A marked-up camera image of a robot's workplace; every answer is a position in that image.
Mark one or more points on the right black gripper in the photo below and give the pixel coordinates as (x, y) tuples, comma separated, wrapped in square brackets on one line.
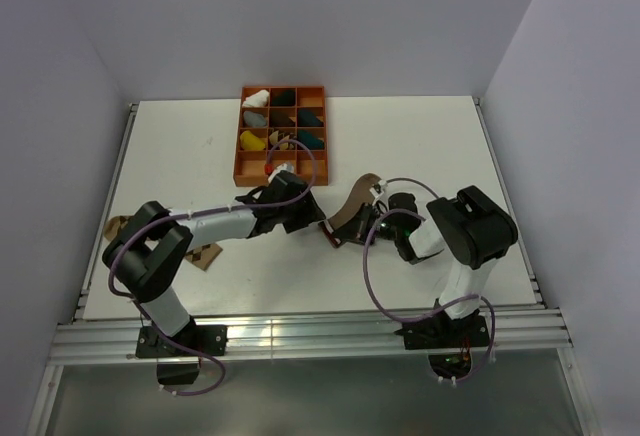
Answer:
[(355, 230)]

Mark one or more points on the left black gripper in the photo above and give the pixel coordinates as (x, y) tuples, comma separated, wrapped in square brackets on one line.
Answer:
[(309, 212)]

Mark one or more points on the tan sock with maroon cuff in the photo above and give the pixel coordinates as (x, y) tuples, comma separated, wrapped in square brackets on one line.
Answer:
[(354, 219)]

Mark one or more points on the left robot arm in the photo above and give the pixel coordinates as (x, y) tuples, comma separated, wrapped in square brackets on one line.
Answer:
[(146, 254)]

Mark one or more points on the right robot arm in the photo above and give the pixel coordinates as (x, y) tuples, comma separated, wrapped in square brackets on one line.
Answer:
[(474, 229)]

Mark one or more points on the teal rolled sock lower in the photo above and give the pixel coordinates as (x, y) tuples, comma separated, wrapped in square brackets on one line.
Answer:
[(311, 141)]

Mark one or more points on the teal rolled sock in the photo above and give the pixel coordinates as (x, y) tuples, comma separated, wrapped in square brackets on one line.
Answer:
[(307, 117), (311, 141)]

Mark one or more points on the argyle rolled sock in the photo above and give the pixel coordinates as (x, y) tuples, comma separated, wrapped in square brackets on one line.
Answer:
[(280, 139)]

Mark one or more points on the yellow rolled sock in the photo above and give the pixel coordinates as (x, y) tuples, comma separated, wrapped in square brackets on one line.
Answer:
[(251, 142)]

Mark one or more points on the teal rolled sock upper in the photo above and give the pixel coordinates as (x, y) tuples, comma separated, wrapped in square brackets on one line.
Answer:
[(307, 117)]

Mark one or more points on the dark brown rolled sock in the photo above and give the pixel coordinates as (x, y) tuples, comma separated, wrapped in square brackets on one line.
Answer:
[(278, 117)]

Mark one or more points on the brown argyle sock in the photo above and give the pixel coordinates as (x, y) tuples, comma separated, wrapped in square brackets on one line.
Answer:
[(201, 257)]

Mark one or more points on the orange wooden compartment tray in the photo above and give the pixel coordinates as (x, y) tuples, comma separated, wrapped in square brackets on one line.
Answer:
[(249, 165)]

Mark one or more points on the grey rolled sock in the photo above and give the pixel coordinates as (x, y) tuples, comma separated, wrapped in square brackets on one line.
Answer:
[(254, 119)]

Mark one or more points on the dark green rolled sock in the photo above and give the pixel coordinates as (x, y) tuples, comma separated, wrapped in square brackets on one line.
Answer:
[(283, 97)]

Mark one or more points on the white rolled sock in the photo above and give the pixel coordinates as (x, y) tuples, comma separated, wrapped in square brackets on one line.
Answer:
[(257, 100)]

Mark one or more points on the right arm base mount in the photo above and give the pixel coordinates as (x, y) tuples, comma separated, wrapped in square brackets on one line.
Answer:
[(441, 332)]

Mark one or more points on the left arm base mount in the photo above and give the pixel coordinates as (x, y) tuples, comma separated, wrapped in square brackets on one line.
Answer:
[(180, 360)]

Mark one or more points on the aluminium table frame rail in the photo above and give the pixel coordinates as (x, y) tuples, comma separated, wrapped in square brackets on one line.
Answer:
[(299, 337)]

